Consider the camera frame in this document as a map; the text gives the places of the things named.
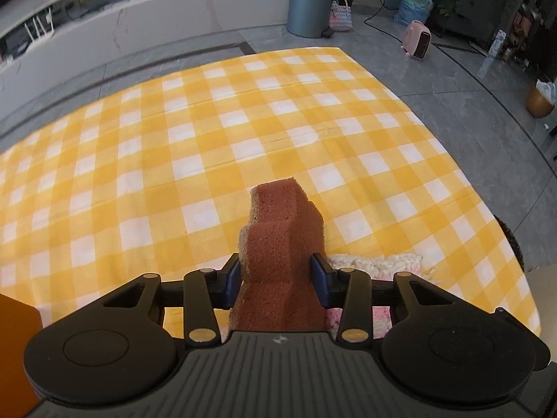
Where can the orange cardboard storage box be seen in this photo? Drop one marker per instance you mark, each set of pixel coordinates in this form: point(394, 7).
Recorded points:
point(17, 339)

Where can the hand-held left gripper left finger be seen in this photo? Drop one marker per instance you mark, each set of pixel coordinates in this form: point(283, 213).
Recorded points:
point(233, 285)

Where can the white router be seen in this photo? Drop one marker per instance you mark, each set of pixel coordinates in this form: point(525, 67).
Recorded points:
point(40, 30)

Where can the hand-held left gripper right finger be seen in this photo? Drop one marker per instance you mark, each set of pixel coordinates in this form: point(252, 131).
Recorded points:
point(320, 283)

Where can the black round stool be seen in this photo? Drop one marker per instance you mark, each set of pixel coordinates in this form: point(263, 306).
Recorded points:
point(513, 244)

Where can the brown toast-shaped sponge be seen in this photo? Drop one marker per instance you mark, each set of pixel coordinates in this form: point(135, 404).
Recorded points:
point(278, 244)

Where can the grey trash can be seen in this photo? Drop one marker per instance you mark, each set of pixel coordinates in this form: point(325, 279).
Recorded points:
point(310, 4)

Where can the blue water bottle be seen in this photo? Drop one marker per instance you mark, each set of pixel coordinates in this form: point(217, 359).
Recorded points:
point(413, 4)

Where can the pink knitted item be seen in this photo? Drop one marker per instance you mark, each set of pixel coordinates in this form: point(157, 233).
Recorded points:
point(378, 265)

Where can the pink space heater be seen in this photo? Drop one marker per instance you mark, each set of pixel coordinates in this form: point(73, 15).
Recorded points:
point(417, 41)

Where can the white marble tv console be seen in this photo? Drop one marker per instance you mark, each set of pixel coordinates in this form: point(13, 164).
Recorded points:
point(130, 30)

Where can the yellow checkered tablecloth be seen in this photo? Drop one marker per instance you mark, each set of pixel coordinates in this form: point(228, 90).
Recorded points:
point(174, 161)

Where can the pastel woven basket bag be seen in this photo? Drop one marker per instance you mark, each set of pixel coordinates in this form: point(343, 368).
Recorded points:
point(340, 15)

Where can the clear spray bottle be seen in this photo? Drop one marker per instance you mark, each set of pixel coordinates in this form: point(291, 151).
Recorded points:
point(494, 52)

